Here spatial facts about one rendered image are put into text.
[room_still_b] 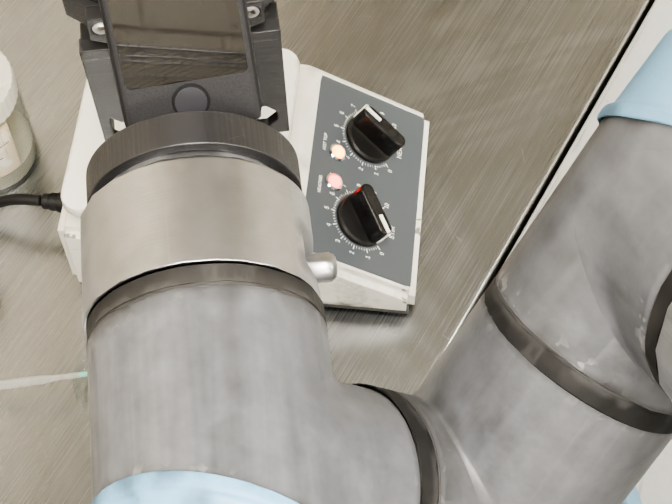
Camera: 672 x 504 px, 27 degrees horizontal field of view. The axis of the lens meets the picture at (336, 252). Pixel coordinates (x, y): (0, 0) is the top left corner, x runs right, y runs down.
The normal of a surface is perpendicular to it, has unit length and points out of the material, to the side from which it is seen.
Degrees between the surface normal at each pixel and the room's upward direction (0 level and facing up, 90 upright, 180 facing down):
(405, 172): 30
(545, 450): 46
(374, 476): 40
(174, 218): 8
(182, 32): 57
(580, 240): 52
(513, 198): 0
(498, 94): 0
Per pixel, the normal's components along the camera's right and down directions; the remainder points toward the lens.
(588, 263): -0.76, 0.01
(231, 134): 0.39, -0.51
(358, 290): -0.10, 0.87
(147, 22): 0.11, 0.46
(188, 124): 0.04, -0.51
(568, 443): -0.07, 0.33
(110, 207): -0.71, -0.28
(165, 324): -0.22, -0.47
